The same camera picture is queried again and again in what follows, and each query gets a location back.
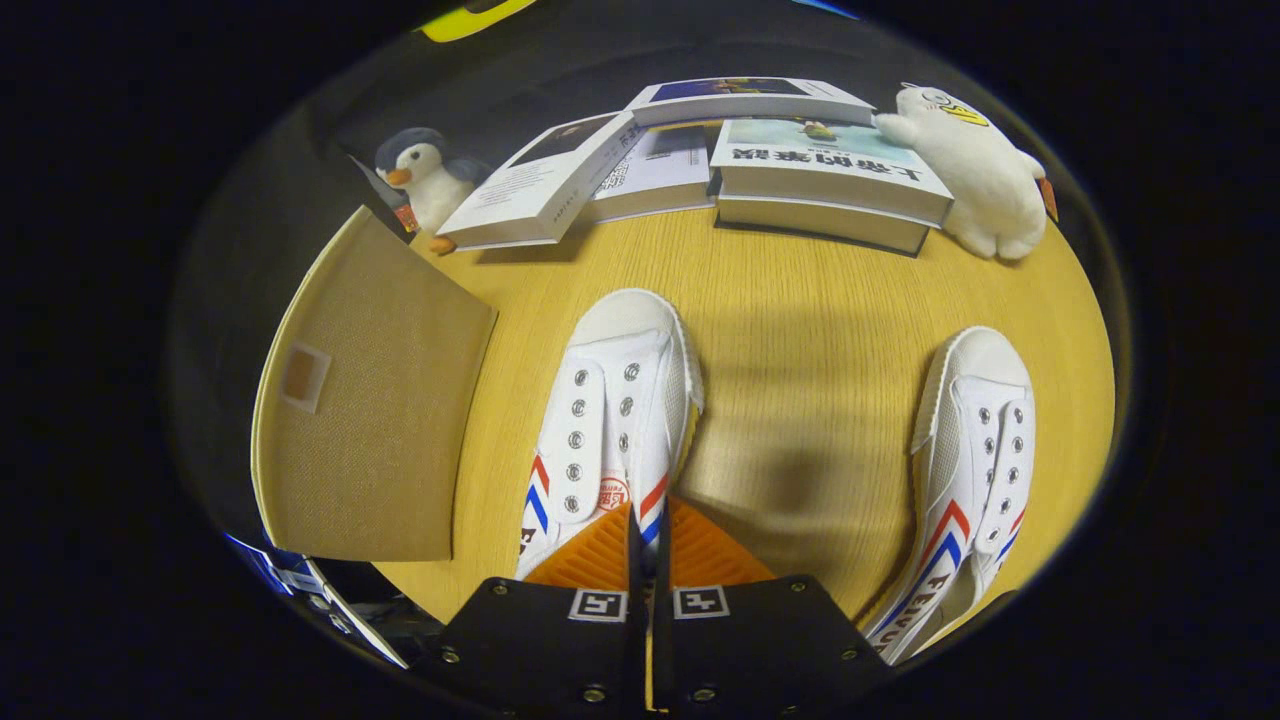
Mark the white portrait cover book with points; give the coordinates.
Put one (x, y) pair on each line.
(545, 185)

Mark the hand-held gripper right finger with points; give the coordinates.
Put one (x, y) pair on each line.
(770, 640)

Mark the blue night picture book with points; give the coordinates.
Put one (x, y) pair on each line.
(750, 98)

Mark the white striped canvas shoe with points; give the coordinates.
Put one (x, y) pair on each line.
(975, 450)
(620, 400)

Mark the thick pale green book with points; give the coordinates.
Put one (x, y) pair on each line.
(830, 175)

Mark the blue penguin plush toy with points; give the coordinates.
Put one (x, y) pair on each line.
(425, 180)

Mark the white duck plush toy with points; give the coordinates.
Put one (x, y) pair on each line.
(975, 170)

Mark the beige fabric storage box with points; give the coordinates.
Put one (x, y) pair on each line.
(380, 420)

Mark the thin white lettered book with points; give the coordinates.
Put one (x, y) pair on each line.
(655, 175)

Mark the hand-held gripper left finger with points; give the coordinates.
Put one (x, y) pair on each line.
(540, 640)

